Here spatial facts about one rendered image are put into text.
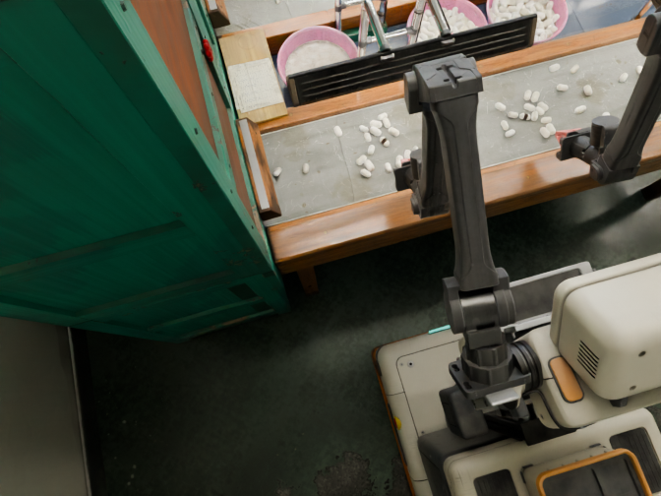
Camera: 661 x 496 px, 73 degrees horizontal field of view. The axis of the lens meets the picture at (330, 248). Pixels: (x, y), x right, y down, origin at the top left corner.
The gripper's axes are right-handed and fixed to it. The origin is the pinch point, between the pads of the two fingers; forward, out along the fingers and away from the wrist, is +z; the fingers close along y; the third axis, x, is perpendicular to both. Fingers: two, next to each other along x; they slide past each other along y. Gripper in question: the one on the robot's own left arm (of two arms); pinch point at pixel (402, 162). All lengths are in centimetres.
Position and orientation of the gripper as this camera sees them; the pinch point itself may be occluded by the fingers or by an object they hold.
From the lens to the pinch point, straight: 129.2
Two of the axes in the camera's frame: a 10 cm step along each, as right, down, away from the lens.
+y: -9.6, 2.7, -0.5
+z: -1.9, -5.4, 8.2
